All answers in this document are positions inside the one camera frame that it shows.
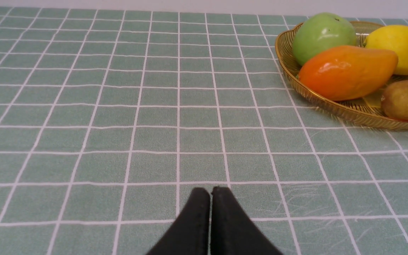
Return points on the orange mango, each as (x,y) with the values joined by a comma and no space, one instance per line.
(348,72)

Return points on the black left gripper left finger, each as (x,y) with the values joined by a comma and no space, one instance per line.
(189,233)

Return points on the yellow lemon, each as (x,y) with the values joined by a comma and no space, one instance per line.
(391,37)

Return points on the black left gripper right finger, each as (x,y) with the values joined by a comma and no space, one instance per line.
(232,231)

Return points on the green checkered tablecloth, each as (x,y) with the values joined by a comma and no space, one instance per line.
(109,118)

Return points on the green apple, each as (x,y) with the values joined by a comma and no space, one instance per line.
(322,32)

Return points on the brown kiwi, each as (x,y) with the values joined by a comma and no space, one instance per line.
(407,100)

